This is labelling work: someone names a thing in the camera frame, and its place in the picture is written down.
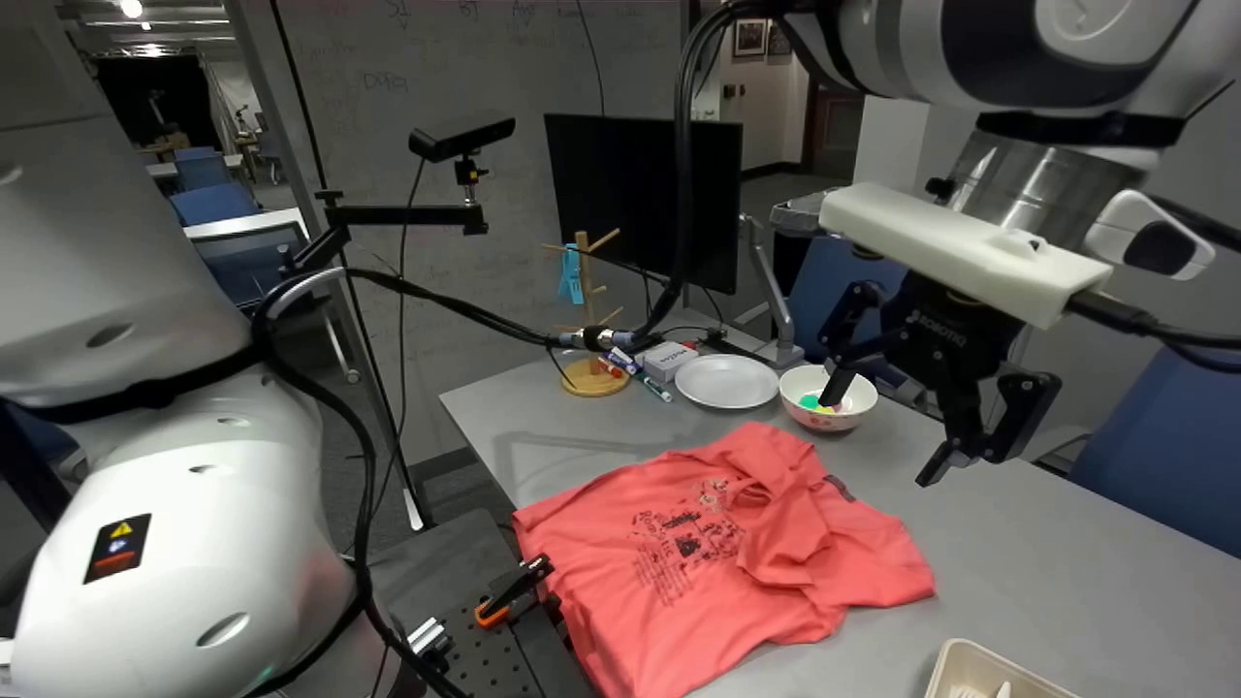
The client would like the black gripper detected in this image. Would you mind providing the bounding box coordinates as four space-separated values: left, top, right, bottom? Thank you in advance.
819 271 1062 488

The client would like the red T-shirt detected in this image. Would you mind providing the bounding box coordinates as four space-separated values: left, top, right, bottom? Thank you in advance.
513 421 934 698

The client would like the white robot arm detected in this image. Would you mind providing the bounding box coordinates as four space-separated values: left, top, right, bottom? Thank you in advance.
0 0 1241 698

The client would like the white bowl with balls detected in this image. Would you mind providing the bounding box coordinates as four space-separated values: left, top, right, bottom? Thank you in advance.
774 359 885 438

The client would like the blue office chair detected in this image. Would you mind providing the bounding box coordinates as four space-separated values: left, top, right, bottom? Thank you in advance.
774 235 904 359
1062 347 1241 554

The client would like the white empty plate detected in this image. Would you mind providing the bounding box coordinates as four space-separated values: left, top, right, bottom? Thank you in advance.
675 352 774 411

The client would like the beige cutlery tray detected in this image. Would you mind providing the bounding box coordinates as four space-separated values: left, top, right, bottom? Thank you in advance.
924 637 1076 698

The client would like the wooden mug tree stand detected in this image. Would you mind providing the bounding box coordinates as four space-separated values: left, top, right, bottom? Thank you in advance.
557 228 628 399

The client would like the black computer monitor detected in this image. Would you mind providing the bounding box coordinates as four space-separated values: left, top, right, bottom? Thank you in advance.
542 112 741 293

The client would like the orange black clamp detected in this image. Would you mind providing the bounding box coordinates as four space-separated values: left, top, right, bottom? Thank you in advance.
469 554 549 630

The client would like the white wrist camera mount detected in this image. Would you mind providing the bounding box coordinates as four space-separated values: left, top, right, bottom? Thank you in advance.
819 182 1111 329

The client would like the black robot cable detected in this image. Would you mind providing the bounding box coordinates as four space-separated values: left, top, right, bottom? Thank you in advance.
244 0 741 698

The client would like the black camera on stand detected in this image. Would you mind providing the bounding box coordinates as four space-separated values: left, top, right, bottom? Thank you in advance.
405 117 514 162

